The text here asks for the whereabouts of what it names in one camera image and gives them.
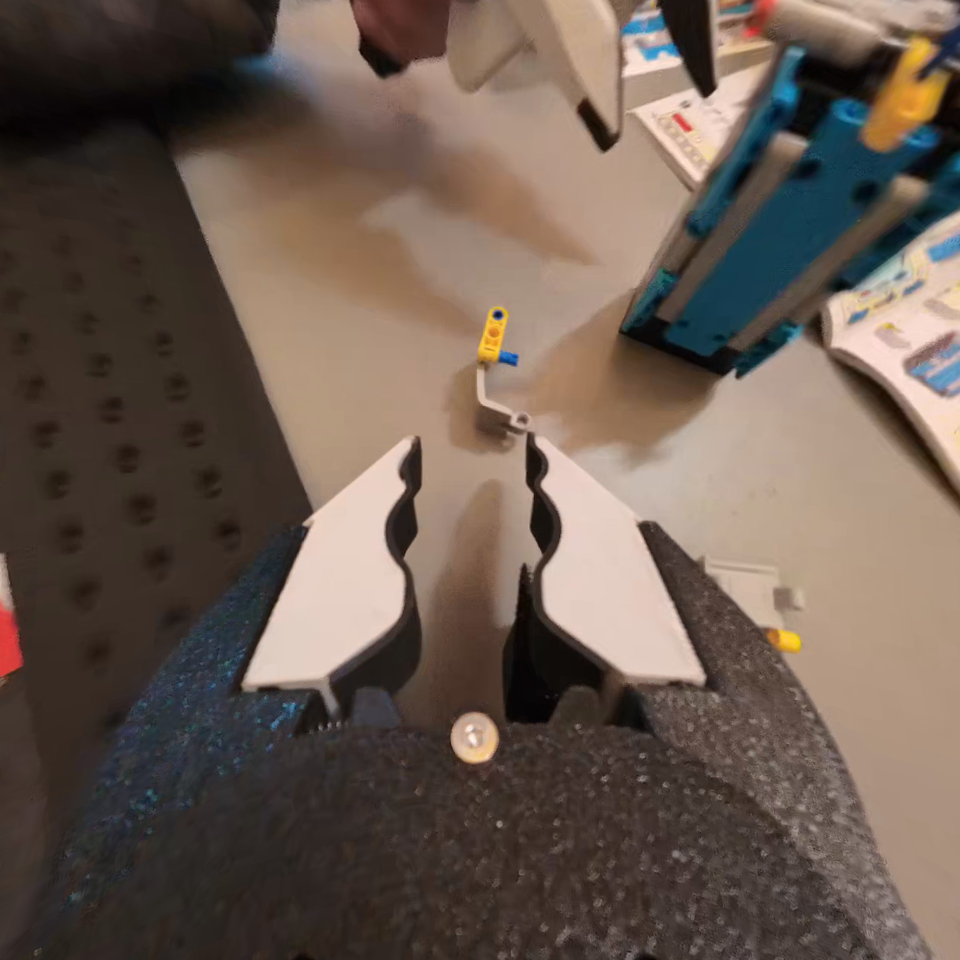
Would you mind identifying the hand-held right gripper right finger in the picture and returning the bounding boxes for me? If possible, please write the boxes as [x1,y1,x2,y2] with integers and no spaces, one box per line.
[503,435,706,709]

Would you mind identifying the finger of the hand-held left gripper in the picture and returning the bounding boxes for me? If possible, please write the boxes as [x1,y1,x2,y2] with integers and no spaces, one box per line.
[510,0,627,154]
[657,0,724,102]

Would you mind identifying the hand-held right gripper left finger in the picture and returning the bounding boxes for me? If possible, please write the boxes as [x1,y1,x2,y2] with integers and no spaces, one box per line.
[240,437,424,706]

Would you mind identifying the grey blue toy brick assembly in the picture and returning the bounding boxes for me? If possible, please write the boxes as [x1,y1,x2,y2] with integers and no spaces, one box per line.
[618,0,960,379]

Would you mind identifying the yellow toy brick connector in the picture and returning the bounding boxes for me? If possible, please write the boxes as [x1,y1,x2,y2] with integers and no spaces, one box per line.
[477,306,513,367]

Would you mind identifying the brick instruction booklet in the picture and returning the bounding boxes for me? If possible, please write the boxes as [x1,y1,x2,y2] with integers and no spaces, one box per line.
[630,60,960,499]

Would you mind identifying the grey desk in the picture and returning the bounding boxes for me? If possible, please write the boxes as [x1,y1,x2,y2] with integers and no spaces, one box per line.
[165,0,960,960]

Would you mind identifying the person's left hand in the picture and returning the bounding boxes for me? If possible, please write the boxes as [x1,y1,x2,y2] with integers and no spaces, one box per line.
[350,0,459,81]

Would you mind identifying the black perforated pad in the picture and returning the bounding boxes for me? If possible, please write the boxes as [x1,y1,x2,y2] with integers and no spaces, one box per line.
[0,120,313,960]

